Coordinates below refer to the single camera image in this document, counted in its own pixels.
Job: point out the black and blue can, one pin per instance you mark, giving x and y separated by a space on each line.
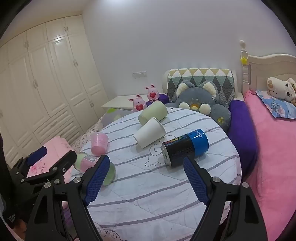
185 148

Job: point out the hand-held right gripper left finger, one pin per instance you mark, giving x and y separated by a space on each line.
96 182

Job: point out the pink fleece blanket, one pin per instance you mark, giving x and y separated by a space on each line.
272 150

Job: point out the grey printed bedsheet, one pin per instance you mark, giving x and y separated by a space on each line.
87 133

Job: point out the pink bunny plush toy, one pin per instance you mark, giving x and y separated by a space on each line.
138 104
152 93

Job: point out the white bedside table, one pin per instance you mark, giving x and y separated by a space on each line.
120 102

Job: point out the pale green cup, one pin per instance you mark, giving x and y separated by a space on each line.
153 112

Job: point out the grey cat plush toy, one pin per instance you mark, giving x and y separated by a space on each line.
196 97

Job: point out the diamond pattern quilted cover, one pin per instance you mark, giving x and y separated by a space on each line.
208 77

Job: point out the white paper cup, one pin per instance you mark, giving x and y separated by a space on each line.
150 134

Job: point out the cream wardrobe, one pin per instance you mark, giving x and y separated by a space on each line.
46 81

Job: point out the pink plastic cup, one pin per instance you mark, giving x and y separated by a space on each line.
99 143

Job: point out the green and pink cup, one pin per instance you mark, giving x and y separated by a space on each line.
81 162

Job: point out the cream dog plush toy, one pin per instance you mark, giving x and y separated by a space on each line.
279 89

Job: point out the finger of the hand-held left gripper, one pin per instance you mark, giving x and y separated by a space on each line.
38 154
66 161

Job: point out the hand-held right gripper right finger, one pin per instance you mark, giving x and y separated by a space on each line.
196 183

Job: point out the blue printed pillow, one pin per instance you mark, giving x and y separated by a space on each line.
277 108

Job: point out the cream wooden bed headboard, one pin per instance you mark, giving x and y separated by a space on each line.
261 67

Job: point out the pink folded quilt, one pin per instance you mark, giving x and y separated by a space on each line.
57 144

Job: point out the white wall socket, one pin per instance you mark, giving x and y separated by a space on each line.
139 74

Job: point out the purple bedsheet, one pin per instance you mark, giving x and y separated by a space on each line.
242 129

